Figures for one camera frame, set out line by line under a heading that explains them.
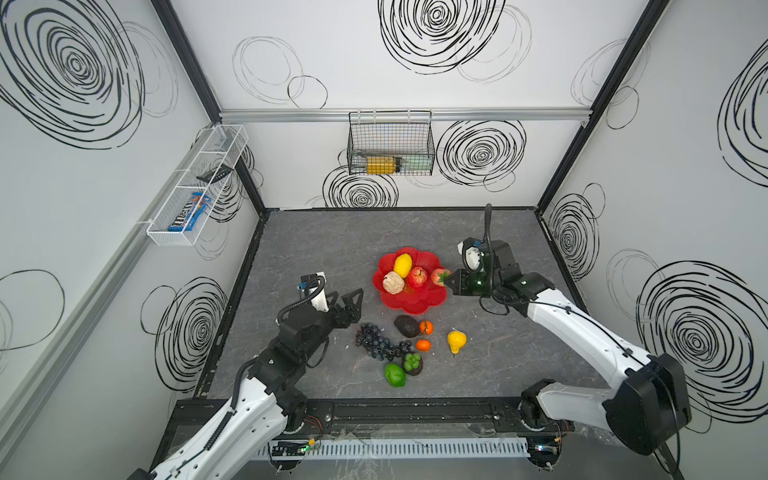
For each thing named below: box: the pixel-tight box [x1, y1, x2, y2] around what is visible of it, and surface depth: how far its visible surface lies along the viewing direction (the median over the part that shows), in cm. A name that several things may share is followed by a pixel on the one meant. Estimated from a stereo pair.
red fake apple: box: [407, 266, 428, 287], surface depth 96 cm
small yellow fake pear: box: [447, 330, 467, 355], surface depth 85 cm
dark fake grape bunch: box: [355, 322, 413, 361], surface depth 84 cm
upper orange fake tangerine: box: [419, 320, 435, 335], surface depth 88 cm
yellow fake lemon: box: [393, 253, 413, 279], surface depth 99 cm
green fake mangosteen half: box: [402, 353, 424, 376], surface depth 79 cm
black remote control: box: [196, 163, 234, 184], surface depth 81 cm
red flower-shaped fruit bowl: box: [372, 246, 447, 315], surface depth 97 cm
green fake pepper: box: [384, 363, 407, 387], surface depth 79 cm
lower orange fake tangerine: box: [416, 339, 433, 352], surface depth 85 cm
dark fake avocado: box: [394, 315, 419, 338], surface depth 86 cm
